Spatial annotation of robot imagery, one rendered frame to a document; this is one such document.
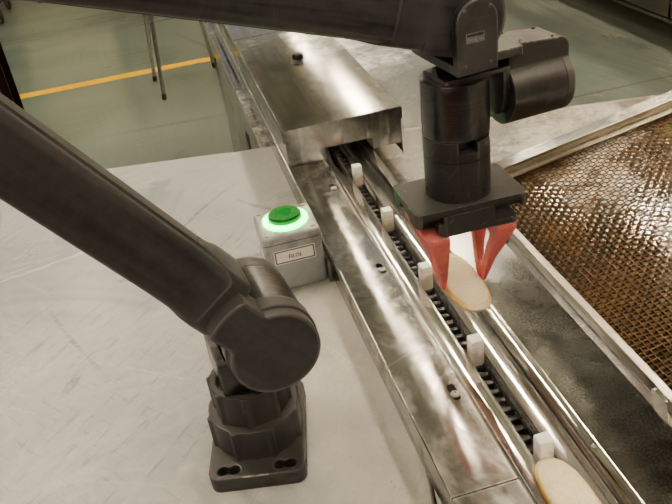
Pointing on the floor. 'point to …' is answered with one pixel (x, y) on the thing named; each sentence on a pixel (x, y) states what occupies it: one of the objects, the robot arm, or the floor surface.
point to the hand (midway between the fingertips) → (461, 274)
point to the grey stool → (158, 51)
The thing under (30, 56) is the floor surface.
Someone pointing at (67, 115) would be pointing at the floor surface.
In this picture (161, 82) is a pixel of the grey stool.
